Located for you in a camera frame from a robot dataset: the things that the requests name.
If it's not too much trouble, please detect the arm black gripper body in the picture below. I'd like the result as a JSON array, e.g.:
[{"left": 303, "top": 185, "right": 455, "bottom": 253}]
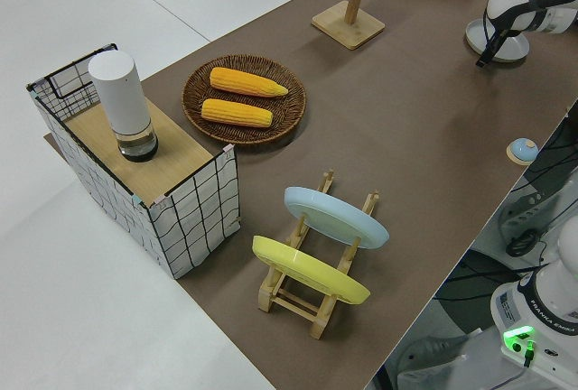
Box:
[{"left": 489, "top": 28, "right": 514, "bottom": 55}]

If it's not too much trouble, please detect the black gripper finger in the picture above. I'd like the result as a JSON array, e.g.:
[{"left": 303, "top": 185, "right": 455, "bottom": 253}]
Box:
[{"left": 475, "top": 45, "right": 499, "bottom": 69}]

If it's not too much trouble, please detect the gray round plate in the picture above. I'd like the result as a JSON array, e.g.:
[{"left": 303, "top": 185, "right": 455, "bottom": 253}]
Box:
[{"left": 464, "top": 17, "right": 530, "bottom": 64}]

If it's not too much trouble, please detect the light blue plate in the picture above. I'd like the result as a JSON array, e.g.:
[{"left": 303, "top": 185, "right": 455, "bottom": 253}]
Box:
[{"left": 284, "top": 185, "right": 390, "bottom": 251}]

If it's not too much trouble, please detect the yellow plate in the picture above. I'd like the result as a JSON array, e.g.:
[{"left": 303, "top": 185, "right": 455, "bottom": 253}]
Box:
[{"left": 251, "top": 235, "right": 372, "bottom": 306}]

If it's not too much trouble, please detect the wooden plate rack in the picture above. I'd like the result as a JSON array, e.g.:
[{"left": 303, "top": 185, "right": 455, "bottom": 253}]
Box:
[{"left": 256, "top": 168, "right": 381, "bottom": 340}]

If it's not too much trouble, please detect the brown table mat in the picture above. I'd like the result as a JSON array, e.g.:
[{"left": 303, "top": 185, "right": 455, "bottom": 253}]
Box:
[{"left": 42, "top": 0, "right": 578, "bottom": 390}]

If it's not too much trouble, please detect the wooden mug rack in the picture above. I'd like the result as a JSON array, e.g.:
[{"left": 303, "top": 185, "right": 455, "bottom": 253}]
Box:
[{"left": 311, "top": 0, "right": 387, "bottom": 51}]

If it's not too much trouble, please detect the brown wicker basket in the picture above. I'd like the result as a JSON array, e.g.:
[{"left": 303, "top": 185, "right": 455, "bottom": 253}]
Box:
[{"left": 182, "top": 53, "right": 308, "bottom": 146}]

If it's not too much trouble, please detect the yellow corn cob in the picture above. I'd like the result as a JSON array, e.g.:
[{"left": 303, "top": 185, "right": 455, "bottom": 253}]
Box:
[
  {"left": 210, "top": 67, "right": 290, "bottom": 99},
  {"left": 200, "top": 98, "right": 275, "bottom": 129}
]

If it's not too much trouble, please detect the black power plug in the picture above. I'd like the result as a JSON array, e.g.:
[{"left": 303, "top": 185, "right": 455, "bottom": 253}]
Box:
[{"left": 521, "top": 339, "right": 539, "bottom": 369}]

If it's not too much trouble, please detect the white cylinder glass base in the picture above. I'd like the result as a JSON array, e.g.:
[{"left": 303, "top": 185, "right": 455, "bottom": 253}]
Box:
[{"left": 88, "top": 50, "right": 160, "bottom": 163}]

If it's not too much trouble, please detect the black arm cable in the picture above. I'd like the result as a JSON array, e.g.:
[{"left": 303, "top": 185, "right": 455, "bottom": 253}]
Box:
[{"left": 481, "top": 0, "right": 496, "bottom": 52}]

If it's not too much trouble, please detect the white perforated metal frame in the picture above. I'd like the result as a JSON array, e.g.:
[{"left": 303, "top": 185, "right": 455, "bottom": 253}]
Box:
[{"left": 494, "top": 172, "right": 573, "bottom": 251}]

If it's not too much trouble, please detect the black coiled cable bundle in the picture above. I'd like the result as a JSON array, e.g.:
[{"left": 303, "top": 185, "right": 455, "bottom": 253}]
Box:
[{"left": 505, "top": 225, "right": 550, "bottom": 259}]

